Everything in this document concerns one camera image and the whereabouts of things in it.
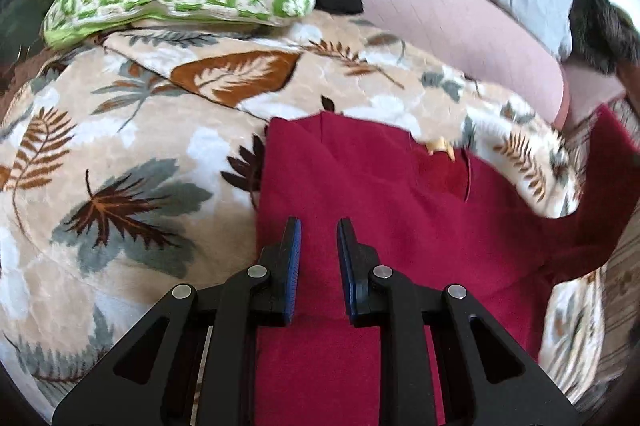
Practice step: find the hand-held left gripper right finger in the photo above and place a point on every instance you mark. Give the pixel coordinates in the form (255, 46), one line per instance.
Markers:
(346, 273)

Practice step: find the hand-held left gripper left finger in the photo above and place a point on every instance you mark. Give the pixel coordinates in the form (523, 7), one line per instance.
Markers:
(293, 273)

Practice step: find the red fleece garment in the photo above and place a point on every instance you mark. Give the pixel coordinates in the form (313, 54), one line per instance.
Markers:
(400, 216)

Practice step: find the beige leaf-print blanket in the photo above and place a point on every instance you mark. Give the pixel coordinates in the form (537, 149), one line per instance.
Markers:
(125, 145)

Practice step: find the pink bolster cushion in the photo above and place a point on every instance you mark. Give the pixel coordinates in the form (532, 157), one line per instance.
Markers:
(450, 25)

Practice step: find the striped floral cushion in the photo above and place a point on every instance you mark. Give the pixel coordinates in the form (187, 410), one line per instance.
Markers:
(622, 291)

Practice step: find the pink sofa backrest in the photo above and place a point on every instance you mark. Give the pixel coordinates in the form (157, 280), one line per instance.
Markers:
(590, 88)

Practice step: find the dark fur-trimmed jacket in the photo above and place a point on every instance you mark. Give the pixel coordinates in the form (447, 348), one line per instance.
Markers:
(597, 30)

